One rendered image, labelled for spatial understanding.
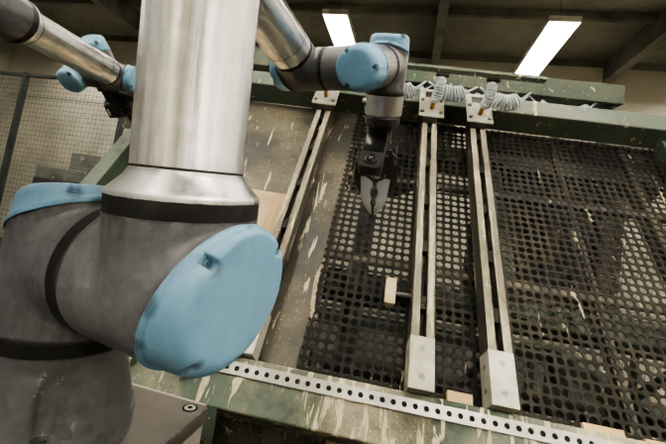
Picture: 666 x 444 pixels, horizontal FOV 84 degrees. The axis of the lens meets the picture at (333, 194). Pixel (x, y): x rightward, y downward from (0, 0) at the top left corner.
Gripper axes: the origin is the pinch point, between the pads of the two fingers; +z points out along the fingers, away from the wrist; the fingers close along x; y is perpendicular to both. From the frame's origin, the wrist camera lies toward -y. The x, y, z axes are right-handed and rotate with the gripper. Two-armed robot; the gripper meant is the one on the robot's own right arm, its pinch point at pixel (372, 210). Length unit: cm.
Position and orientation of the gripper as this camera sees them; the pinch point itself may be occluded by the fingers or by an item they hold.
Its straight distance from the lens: 80.5
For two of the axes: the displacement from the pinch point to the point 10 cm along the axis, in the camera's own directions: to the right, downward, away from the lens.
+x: -9.7, -1.4, 2.2
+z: -0.5, 9.3, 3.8
